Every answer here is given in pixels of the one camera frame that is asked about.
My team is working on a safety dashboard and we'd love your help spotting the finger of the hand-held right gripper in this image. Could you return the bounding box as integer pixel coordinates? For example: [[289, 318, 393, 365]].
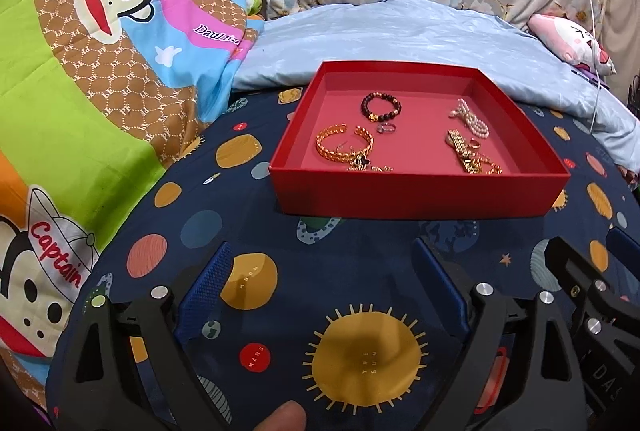
[[544, 235, 640, 419], [606, 227, 640, 307]]

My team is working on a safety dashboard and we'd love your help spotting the pink cat pillow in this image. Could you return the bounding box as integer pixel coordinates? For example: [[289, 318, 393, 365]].
[[527, 13, 617, 78]]

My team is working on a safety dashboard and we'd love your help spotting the dark bead bracelet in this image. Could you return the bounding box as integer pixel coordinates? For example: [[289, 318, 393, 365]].
[[360, 93, 403, 122]]

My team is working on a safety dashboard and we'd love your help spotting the gold cuff bracelet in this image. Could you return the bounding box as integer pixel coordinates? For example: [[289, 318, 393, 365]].
[[314, 123, 374, 165]]

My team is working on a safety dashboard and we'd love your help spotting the white cable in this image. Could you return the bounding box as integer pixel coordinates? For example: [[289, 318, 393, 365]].
[[564, 0, 602, 132]]

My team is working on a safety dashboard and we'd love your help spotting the wide gold link bracelet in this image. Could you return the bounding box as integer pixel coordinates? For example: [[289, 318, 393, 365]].
[[446, 129, 477, 172]]

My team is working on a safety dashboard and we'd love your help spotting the pearl bracelet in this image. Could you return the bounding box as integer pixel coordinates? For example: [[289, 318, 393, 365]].
[[449, 98, 490, 140]]

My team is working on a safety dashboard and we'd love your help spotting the person's left hand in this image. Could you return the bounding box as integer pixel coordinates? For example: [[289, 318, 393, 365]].
[[249, 401, 307, 431]]

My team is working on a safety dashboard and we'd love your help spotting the light blue pillow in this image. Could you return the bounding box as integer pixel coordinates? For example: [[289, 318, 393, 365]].
[[232, 0, 640, 164]]

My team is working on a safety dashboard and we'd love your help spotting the navy planet print cloth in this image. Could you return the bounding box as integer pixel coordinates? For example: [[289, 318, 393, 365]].
[[47, 83, 640, 431]]

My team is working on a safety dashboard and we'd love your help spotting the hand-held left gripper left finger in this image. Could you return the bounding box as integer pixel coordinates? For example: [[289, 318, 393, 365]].
[[47, 241, 237, 431]]

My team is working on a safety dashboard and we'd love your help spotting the monkey printed blanket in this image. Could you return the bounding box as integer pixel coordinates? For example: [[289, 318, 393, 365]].
[[0, 0, 267, 414]]

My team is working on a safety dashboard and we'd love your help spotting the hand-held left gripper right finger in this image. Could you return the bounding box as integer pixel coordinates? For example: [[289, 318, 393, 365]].
[[411, 237, 589, 431]]

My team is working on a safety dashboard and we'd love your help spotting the red cardboard box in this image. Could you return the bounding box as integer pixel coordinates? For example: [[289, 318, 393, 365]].
[[269, 61, 572, 219]]

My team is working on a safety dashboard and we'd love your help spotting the beige curtain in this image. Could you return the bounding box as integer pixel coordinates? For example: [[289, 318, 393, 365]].
[[600, 0, 640, 89]]

